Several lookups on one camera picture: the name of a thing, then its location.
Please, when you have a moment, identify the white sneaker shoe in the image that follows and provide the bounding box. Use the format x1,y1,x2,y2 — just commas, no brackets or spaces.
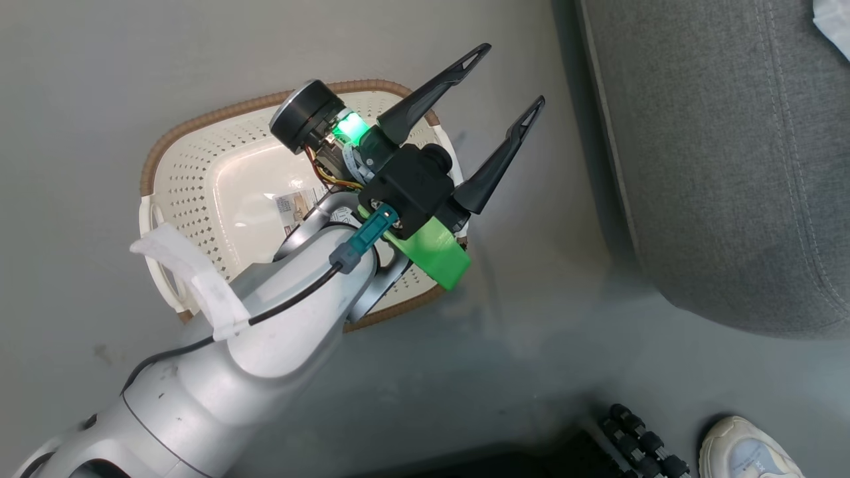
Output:
699,416,808,478

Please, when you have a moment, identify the coloured wire bundle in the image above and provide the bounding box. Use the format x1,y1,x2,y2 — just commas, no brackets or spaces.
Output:
304,145,365,195

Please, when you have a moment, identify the teal cable connector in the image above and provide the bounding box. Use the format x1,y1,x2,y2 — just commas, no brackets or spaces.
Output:
329,204,400,275

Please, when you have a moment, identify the white tape strip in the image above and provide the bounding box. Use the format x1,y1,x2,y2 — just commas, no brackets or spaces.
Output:
129,222,252,341

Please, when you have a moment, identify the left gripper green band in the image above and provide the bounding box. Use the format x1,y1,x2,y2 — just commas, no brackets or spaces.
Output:
269,43,547,215

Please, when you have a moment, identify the white cloth piece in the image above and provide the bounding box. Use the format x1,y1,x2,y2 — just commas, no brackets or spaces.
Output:
813,0,850,62

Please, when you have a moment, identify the cream perforated laundry basket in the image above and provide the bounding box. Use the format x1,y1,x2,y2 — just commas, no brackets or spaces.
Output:
138,79,469,333

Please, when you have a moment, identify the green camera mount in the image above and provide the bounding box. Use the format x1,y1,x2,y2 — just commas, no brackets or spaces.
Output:
359,204,473,292

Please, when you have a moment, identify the black ribbed roller wheel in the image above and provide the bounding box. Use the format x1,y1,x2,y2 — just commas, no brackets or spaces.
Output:
600,402,692,478

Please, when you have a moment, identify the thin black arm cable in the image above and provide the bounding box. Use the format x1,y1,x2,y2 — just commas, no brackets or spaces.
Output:
122,262,346,394

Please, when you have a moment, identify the paper label sticker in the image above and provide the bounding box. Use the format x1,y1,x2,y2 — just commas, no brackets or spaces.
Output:
272,188,330,224

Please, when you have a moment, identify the grey fabric sofa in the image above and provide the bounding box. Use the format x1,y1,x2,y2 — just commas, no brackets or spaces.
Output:
574,0,850,340

